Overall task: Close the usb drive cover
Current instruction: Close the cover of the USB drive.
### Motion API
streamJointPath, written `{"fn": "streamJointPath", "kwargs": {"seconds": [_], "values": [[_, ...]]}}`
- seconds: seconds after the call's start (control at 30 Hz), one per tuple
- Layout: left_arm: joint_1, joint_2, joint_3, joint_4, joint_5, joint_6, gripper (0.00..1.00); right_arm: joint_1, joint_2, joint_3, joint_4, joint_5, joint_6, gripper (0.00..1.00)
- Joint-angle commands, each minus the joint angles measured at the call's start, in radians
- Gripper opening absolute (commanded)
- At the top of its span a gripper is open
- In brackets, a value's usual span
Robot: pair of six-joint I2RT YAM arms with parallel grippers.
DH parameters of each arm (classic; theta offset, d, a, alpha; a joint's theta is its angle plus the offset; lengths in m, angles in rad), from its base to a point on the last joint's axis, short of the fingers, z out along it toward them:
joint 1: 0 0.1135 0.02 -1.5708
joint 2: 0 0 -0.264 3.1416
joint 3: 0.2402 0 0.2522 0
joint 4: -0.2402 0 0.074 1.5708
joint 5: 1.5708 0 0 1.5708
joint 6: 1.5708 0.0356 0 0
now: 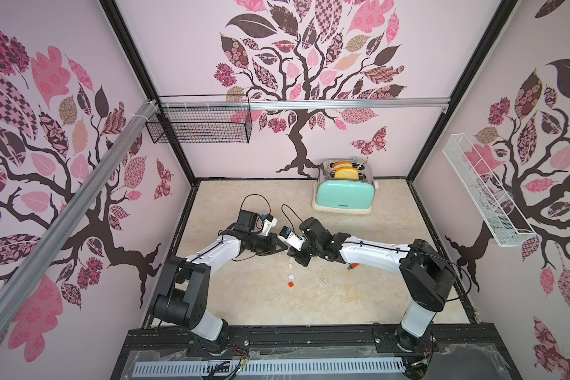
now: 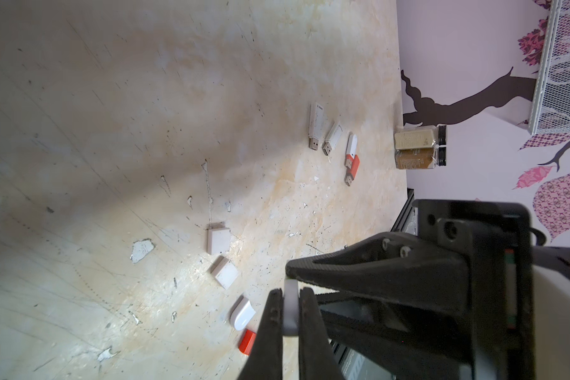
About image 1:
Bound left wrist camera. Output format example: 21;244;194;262
260;214;278;237

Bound aluminium rail back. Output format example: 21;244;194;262
161;98;451;111

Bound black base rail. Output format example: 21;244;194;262
112;323;520;379

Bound mint green toaster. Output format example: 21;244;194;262
312;158;378;215

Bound black corner frame post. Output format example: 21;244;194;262
99;0;197;186

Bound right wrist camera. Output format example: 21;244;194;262
278;226;306;252

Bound aluminium rail left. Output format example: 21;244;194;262
0;100;158;337

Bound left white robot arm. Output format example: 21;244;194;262
150;210;287;342

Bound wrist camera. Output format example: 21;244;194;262
260;214;278;237
278;226;306;252

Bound toast slice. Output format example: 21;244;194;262
333;166;359;181

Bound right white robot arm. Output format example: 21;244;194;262
279;218;455;352

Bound black wire basket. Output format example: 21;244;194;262
146;94;253;144

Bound white slotted cable duct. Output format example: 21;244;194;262
130;357;405;378

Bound aluminium rail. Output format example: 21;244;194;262
0;100;158;337
161;98;451;111

